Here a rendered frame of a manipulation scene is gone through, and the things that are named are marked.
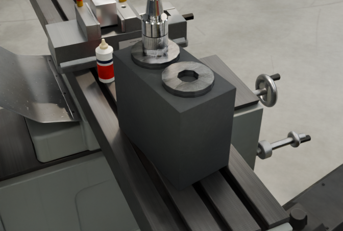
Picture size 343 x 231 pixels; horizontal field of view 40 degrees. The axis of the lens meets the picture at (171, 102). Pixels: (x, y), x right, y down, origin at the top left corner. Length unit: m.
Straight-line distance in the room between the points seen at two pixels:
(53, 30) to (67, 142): 0.28
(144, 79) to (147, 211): 0.23
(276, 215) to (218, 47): 2.24
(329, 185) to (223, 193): 0.57
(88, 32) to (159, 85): 0.40
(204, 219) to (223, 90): 0.22
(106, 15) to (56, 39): 0.14
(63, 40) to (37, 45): 1.96
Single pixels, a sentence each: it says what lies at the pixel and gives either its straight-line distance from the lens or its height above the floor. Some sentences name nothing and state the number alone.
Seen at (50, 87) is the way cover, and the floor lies 0.85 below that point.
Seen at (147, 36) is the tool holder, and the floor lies 1.16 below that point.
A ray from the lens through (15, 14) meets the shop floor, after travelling 3.57.
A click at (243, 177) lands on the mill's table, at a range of 0.91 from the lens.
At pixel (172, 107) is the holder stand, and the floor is 1.10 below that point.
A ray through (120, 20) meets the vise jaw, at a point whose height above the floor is 1.02.
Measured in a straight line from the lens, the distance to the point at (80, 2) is 1.24.
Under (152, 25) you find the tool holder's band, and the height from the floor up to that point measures 1.18.
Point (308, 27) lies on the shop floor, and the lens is 3.36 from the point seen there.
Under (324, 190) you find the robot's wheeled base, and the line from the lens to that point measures 1.38.
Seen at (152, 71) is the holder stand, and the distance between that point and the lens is 0.83.
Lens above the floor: 1.58
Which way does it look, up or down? 38 degrees down
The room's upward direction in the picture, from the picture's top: straight up
